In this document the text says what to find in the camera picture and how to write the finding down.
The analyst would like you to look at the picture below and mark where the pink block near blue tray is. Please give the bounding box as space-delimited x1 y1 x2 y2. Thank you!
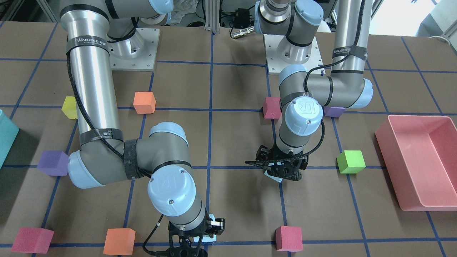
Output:
10 227 54 254

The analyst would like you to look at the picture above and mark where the light blue foam block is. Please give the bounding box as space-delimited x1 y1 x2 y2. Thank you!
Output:
202 213 224 242
264 170 283 183

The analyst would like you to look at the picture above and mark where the purple block near pink tray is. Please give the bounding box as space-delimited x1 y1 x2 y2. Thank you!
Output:
323 106 346 118

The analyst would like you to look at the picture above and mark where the pink plastic tray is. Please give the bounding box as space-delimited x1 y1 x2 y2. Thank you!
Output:
375 115 457 211

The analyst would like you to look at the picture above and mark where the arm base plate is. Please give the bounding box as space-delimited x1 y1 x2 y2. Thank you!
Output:
263 34 323 75
108 28 160 72

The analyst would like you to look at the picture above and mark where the purple block near blue tray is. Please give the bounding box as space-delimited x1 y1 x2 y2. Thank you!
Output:
37 150 69 176

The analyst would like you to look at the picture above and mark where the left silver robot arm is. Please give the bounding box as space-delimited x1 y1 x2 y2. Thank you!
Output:
245 0 373 181

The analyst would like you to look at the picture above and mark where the pink block near left arm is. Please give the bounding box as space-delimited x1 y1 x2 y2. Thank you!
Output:
262 97 281 119

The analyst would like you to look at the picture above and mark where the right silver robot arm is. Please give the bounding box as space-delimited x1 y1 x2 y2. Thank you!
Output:
59 0 225 257

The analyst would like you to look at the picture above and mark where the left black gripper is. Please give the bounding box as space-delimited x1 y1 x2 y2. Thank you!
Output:
245 145 308 181

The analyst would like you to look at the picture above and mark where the cyan plastic tray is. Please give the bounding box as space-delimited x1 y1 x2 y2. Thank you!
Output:
0 110 19 167

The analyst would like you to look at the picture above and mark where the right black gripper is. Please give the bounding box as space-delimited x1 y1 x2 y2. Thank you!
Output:
168 214 225 257

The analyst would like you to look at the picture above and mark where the green foam block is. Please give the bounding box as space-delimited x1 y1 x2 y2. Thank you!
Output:
336 150 366 174

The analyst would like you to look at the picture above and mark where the yellow foam block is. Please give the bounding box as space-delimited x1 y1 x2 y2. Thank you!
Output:
61 96 78 119

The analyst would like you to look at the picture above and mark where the orange block near arms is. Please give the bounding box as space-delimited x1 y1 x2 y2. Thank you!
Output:
133 91 156 114

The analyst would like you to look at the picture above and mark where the pink block far side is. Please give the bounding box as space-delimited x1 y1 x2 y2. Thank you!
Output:
275 226 303 252

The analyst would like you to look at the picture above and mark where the orange block far side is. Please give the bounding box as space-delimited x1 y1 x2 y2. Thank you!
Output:
103 228 136 256

